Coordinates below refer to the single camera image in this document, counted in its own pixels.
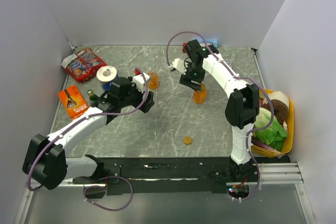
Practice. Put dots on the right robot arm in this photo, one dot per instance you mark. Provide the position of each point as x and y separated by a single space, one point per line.
243 98

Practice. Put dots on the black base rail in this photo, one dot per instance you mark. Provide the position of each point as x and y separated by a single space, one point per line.
169 175

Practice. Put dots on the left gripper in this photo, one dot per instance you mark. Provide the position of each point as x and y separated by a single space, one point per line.
139 94

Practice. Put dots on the orange razor package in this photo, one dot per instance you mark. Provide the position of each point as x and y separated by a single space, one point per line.
73 102

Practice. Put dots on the blue packet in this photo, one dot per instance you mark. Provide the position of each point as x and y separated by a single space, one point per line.
214 43

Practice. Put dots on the yellow basket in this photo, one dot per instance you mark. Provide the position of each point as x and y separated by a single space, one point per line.
262 149

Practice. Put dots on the red snack bag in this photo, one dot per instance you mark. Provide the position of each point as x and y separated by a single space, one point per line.
83 65

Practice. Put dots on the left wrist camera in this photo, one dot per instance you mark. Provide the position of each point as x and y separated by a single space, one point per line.
139 81

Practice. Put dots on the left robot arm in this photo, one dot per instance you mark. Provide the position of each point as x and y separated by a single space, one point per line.
47 160

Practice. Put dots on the orange juice bottle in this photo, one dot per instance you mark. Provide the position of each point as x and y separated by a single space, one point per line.
199 96
153 83

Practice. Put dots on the green toy cabbage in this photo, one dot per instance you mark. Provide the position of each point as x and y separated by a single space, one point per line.
272 136

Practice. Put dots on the green glass bottle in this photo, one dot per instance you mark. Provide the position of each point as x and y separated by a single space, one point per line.
92 96

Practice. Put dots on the blue toilet paper roll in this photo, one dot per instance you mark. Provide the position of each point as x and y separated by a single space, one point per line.
106 75

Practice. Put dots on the red rectangular box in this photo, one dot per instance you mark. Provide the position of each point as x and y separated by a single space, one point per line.
184 47

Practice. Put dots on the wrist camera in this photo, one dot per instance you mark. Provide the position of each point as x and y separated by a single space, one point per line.
139 81
179 65

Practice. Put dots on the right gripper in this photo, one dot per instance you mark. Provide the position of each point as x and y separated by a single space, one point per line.
186 79

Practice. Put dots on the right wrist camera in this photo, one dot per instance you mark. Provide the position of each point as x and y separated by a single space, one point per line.
179 65

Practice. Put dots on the brown white plush toy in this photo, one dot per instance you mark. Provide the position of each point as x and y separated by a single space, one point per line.
280 103

